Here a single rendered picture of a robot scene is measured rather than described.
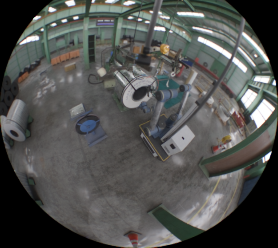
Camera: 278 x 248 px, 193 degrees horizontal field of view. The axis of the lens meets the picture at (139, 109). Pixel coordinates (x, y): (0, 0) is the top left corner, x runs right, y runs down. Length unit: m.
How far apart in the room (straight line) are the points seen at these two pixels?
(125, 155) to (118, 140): 0.47
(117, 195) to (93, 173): 0.80
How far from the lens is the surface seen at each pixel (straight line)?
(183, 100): 2.05
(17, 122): 4.24
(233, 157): 3.02
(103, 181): 2.32
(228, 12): 2.74
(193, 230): 1.84
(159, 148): 2.10
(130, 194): 2.36
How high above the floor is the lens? 2.23
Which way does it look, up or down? 48 degrees down
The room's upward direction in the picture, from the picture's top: 15 degrees clockwise
